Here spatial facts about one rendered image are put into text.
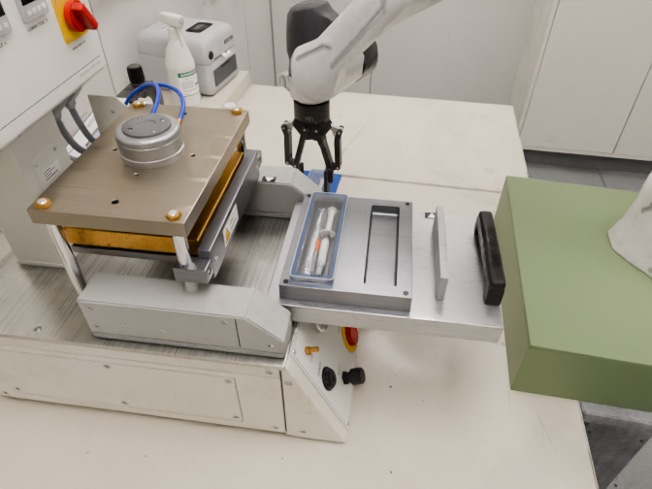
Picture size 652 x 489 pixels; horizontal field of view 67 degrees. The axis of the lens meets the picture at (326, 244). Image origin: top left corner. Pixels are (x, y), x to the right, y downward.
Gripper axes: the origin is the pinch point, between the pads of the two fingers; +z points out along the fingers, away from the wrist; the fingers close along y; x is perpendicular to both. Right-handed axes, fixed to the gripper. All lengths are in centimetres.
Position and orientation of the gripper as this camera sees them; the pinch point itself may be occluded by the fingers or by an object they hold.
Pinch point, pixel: (313, 180)
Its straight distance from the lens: 114.9
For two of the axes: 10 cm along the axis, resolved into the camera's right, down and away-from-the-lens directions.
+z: 0.1, 7.5, 6.6
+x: 2.1, -6.4, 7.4
